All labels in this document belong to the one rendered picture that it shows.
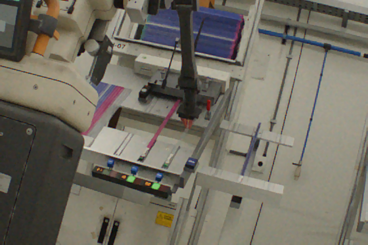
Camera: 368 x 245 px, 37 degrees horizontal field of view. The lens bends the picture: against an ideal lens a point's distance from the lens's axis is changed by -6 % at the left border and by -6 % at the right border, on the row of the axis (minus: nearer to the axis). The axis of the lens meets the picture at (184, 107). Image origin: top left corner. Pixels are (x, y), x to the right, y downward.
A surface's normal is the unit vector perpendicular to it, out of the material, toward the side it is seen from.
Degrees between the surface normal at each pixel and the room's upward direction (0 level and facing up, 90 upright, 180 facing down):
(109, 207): 90
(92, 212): 90
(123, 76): 48
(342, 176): 90
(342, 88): 90
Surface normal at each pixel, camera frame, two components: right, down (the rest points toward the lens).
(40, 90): -0.13, -0.23
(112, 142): 0.05, -0.82
